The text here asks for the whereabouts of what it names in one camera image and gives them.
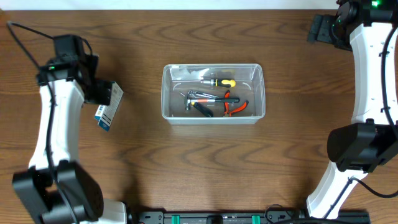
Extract white and blue box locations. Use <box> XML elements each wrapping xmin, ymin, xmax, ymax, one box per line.
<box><xmin>95</xmin><ymin>81</ymin><xmax>124</xmax><ymax>131</ymax></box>

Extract small black orange hammer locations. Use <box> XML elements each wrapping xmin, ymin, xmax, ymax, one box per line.
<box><xmin>183</xmin><ymin>96</ymin><xmax>240</xmax><ymax>110</ymax></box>

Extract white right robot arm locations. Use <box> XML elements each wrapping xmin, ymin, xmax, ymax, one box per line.
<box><xmin>306</xmin><ymin>0</ymin><xmax>397</xmax><ymax>221</ymax></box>

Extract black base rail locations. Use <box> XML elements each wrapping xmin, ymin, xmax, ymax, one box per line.
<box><xmin>131</xmin><ymin>208</ymin><xmax>371</xmax><ymax>224</ymax></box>

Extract red handled pliers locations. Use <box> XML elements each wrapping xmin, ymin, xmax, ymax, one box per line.
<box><xmin>222</xmin><ymin>90</ymin><xmax>249</xmax><ymax>118</ymax></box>

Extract stubby yellow black screwdriver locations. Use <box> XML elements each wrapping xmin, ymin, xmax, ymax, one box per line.
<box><xmin>200</xmin><ymin>78</ymin><xmax>236</xmax><ymax>88</ymax></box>

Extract slim black yellow screwdriver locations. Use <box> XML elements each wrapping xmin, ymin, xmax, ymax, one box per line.
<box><xmin>191</xmin><ymin>102</ymin><xmax>214</xmax><ymax>117</ymax></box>

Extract clear plastic container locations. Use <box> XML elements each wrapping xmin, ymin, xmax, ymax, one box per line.
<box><xmin>161</xmin><ymin>63</ymin><xmax>266</xmax><ymax>124</ymax></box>

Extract silver wrench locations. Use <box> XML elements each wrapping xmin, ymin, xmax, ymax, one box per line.
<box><xmin>188</xmin><ymin>90</ymin><xmax>218</xmax><ymax>99</ymax></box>

